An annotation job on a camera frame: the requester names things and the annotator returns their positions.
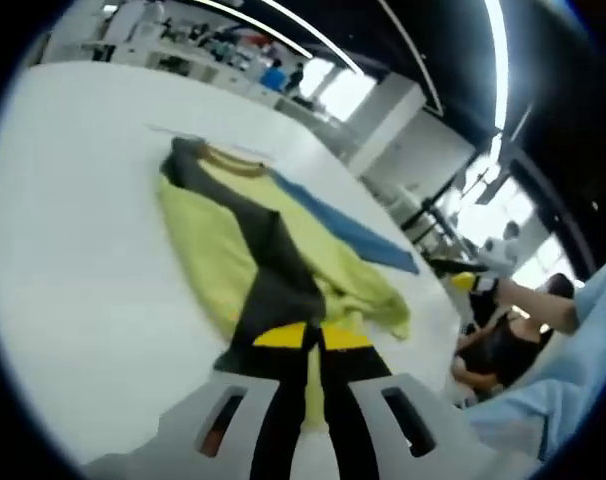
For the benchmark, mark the yellow blue grey garment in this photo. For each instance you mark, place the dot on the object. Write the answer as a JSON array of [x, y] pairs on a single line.
[[208, 235]]

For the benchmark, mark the long ceiling light strip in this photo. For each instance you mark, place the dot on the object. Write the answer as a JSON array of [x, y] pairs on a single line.
[[283, 35]]

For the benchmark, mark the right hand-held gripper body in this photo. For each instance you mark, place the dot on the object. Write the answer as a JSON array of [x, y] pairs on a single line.
[[500, 252]]

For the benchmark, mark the person in light blue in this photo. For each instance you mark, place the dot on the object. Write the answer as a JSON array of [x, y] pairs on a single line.
[[558, 400]]

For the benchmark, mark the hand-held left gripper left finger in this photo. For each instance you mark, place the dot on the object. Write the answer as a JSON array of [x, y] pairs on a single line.
[[278, 400]]

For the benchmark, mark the black metal stand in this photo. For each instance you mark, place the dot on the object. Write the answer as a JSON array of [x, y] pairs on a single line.
[[433, 220]]

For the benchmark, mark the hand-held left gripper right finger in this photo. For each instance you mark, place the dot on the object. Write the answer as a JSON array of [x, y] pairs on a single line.
[[353, 400]]

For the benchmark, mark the white square pillar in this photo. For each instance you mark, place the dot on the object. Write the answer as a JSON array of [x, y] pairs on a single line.
[[388, 135]]

